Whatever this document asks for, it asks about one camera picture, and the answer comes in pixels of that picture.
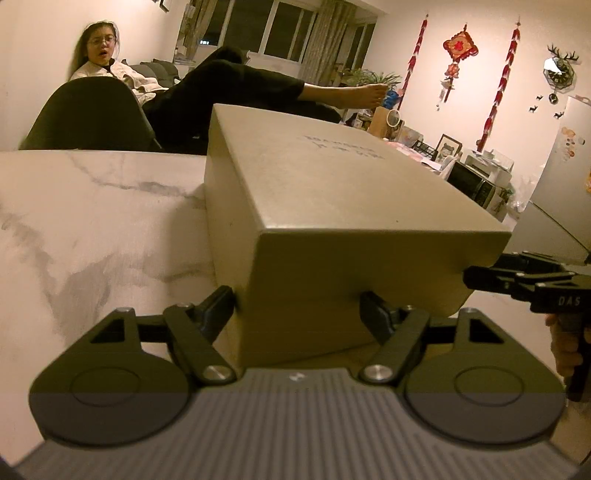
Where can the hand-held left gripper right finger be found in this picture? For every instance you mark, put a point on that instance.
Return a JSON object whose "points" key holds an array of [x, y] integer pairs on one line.
{"points": [[376, 318]]}

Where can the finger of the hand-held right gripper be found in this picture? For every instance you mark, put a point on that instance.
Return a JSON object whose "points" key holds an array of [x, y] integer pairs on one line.
{"points": [[531, 263], [489, 277]]}

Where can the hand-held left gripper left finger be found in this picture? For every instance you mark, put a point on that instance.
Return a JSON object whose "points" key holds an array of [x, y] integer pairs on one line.
{"points": [[220, 307]]}

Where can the beige cardboard box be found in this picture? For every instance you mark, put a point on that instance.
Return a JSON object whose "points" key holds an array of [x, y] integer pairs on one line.
{"points": [[346, 207]]}

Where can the white marble desktop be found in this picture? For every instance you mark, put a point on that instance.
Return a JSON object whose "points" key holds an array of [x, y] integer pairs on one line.
{"points": [[92, 230]]}

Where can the person's right hand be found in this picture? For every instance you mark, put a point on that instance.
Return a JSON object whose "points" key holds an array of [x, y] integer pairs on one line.
{"points": [[565, 355]]}

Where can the microwave oven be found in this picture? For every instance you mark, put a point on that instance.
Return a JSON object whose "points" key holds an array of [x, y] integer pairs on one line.
{"points": [[471, 184]]}

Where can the white printer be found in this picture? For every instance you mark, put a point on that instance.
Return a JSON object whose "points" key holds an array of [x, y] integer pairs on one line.
{"points": [[489, 161]]}

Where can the round mirror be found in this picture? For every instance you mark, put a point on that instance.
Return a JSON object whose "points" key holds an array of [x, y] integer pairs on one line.
{"points": [[395, 121]]}

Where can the wooden box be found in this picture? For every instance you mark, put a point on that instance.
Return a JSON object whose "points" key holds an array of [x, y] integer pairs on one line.
{"points": [[379, 122]]}

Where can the red knot decoration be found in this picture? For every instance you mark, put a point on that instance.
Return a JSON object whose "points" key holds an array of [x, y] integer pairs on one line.
{"points": [[459, 46]]}

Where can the potted plant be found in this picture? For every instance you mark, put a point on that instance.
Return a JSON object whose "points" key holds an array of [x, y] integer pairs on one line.
{"points": [[364, 76]]}

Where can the grey sofa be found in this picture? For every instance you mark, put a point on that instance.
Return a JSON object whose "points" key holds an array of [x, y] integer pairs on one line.
{"points": [[157, 71]]}

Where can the window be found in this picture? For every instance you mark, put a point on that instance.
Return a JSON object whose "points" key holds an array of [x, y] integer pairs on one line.
{"points": [[277, 27]]}

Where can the curtain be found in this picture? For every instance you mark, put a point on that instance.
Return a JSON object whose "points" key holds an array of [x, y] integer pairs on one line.
{"points": [[328, 37]]}

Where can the picture frame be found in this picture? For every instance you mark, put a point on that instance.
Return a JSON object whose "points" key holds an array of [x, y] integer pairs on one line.
{"points": [[448, 147]]}

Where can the antler wall clock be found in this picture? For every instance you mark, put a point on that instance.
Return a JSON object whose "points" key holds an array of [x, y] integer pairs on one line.
{"points": [[558, 74]]}

